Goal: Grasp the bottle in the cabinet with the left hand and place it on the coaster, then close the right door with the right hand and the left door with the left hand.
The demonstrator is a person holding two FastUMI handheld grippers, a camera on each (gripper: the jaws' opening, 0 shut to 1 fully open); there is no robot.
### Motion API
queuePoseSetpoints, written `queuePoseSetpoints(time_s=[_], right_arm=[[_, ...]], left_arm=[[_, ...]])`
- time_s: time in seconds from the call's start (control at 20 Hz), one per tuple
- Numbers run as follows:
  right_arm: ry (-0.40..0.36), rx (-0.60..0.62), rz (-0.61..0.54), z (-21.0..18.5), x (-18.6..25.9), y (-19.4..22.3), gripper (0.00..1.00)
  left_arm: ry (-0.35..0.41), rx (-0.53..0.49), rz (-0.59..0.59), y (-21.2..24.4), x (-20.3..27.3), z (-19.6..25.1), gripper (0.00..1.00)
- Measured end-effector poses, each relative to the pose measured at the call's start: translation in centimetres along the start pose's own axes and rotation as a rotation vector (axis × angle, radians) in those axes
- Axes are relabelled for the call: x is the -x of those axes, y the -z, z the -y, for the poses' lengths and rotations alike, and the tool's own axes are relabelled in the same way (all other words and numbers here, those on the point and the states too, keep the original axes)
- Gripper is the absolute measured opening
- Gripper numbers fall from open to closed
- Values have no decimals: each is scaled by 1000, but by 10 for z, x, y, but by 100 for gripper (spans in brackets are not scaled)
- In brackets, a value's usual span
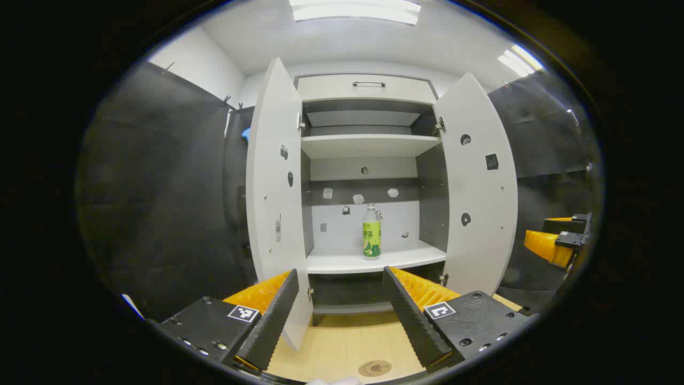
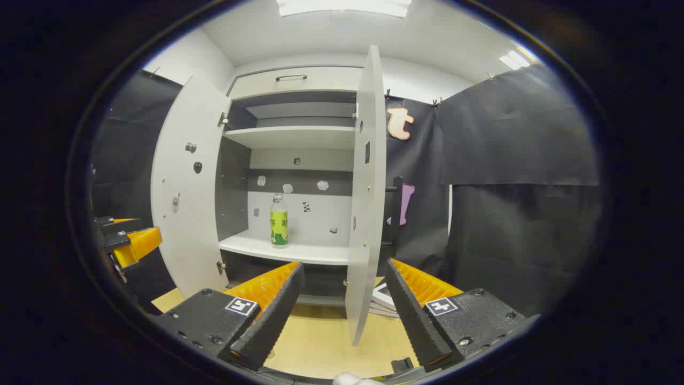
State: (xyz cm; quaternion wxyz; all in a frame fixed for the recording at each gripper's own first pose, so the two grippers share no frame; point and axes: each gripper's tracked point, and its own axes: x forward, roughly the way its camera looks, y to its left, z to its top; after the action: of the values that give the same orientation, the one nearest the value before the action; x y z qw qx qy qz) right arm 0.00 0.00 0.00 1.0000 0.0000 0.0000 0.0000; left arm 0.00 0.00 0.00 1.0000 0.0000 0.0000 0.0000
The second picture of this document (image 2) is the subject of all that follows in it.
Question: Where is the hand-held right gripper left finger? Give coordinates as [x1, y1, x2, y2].
[155, 261, 305, 372]

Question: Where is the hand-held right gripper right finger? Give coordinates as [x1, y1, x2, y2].
[384, 258, 540, 373]

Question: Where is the green label plastic bottle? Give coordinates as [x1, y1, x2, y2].
[270, 192, 289, 248]

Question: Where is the white grey cabinet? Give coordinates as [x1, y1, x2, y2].
[216, 65, 375, 308]

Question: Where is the white cabinet drawer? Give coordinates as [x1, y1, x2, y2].
[229, 65, 365, 99]

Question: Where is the white cover book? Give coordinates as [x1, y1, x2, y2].
[372, 282, 397, 311]

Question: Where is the black backdrop cloth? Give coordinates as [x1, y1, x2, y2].
[377, 64, 602, 316]
[91, 70, 185, 311]

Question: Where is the ceiling light panel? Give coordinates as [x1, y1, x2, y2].
[500, 50, 531, 70]
[276, 0, 413, 18]

